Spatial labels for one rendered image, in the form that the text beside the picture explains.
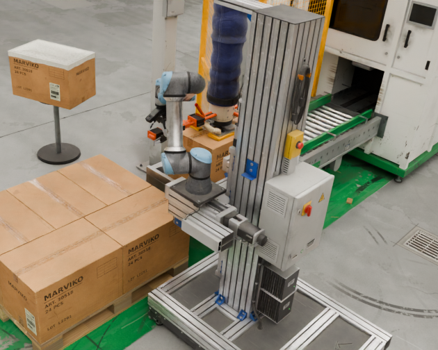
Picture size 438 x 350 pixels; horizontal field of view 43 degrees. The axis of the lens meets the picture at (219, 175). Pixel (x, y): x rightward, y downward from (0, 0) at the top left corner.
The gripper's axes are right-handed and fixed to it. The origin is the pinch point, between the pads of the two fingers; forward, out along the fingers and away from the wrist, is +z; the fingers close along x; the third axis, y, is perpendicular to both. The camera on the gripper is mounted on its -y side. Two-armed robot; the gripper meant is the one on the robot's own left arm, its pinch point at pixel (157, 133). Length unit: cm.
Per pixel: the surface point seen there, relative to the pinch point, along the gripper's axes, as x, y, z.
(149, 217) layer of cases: -9, -12, 54
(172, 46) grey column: 95, 100, -11
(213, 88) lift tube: 1, 49, -18
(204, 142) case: -8.6, 35.5, 13.9
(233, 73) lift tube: -9, 57, -30
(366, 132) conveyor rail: -32, 232, 57
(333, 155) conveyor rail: -33, 176, 63
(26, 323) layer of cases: -8, -104, 88
